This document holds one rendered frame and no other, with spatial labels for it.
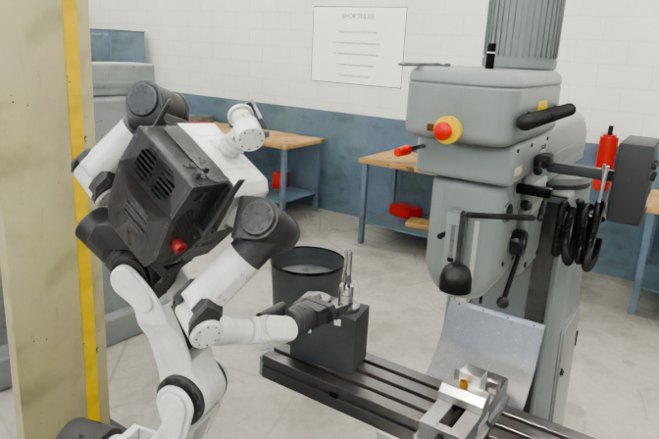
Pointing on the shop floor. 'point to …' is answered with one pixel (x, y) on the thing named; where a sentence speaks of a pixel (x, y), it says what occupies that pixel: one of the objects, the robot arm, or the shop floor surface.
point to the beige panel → (48, 192)
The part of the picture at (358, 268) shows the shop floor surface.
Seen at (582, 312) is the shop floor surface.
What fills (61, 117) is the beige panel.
